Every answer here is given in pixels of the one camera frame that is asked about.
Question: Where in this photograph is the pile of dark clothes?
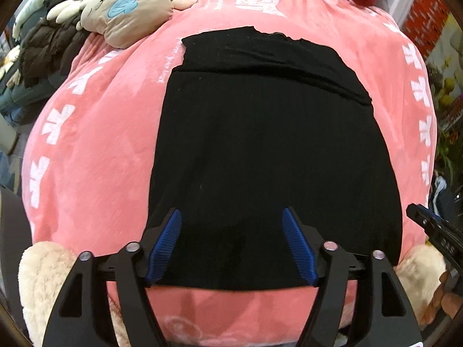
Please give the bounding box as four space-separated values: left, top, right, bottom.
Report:
430 173 453 217

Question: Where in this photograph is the black long-sleeved sweater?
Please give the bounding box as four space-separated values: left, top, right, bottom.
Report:
145 26 404 291

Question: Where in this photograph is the brown puffer jacket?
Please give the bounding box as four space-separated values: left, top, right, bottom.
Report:
18 18 89 87

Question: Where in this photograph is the grey bear face pillow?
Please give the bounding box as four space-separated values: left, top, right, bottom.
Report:
80 0 175 49

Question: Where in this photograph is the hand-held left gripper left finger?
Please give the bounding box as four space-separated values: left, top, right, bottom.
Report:
45 208 183 347

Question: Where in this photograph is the pink bow-print blanket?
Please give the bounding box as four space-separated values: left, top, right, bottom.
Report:
22 0 440 347

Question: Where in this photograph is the cream petal plush pillow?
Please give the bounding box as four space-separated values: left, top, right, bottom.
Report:
46 0 91 22

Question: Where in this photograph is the person's right hand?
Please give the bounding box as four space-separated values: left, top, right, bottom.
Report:
425 269 463 324

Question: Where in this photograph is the green potted plant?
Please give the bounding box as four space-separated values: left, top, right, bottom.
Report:
427 61 463 174

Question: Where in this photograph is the small white flower plush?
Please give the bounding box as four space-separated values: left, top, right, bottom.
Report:
0 45 23 87

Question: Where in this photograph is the cream fluffy plush seat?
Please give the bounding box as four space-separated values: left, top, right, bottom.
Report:
18 240 451 347

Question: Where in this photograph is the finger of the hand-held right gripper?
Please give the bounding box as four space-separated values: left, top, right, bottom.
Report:
406 203 444 232

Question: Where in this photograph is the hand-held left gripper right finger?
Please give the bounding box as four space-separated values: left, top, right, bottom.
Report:
281 206 422 347

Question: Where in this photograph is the white plush toy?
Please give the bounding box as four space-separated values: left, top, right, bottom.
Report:
12 0 50 38

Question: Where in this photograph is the blue sofa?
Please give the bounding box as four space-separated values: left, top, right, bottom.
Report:
0 61 58 123

